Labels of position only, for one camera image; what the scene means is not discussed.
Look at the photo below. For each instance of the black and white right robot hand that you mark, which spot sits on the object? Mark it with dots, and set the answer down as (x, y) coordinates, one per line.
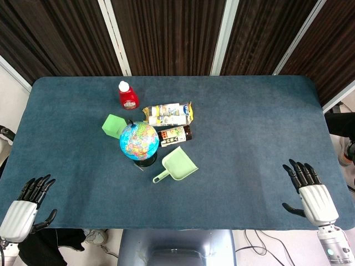
(319, 203)

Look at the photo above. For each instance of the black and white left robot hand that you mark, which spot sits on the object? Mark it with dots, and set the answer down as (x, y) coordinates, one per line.
(19, 219)

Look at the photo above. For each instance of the small globe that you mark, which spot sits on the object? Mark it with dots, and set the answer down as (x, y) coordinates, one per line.
(138, 140)

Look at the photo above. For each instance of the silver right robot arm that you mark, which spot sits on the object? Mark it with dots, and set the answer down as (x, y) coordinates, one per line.
(334, 245)

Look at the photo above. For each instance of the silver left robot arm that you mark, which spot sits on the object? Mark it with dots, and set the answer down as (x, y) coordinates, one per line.
(5, 243)

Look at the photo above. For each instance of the black fabric heap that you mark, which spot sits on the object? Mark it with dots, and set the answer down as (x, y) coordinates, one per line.
(52, 246)

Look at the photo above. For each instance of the grey and orange sneaker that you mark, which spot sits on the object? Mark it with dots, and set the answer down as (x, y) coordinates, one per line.
(348, 155)

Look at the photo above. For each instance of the white sneaker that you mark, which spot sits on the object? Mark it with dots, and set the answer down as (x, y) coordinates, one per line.
(95, 237)

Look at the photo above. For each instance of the black trouser leg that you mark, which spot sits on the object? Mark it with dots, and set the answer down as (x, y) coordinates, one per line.
(341, 123)

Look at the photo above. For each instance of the black chair armrest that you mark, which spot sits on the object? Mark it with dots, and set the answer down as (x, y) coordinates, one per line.
(7, 134)

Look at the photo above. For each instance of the blue table cloth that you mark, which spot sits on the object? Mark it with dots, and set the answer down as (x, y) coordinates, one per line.
(235, 155)

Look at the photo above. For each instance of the green cube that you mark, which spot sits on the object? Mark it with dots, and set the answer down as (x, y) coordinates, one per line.
(112, 126)

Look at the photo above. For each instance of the light green plastic dustpan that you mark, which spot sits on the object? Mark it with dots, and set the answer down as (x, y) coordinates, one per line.
(178, 164)

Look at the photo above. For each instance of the grey robot torso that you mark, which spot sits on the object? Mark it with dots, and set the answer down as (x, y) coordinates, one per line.
(177, 246)

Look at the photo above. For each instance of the dark brown slatted partition panel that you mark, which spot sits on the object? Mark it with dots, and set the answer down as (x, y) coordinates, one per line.
(330, 47)
(169, 36)
(263, 36)
(61, 36)

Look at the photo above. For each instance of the dark tea bottle with label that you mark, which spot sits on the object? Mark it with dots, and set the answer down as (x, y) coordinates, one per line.
(173, 136)

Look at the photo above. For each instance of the red bottle with white cap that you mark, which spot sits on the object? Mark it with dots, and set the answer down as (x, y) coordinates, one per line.
(128, 98)

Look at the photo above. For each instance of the yellow and white snack package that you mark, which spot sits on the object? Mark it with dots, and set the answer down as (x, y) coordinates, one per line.
(166, 113)

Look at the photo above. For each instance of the white partition frame post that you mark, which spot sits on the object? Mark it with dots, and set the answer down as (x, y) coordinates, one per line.
(226, 36)
(339, 97)
(15, 75)
(301, 36)
(115, 38)

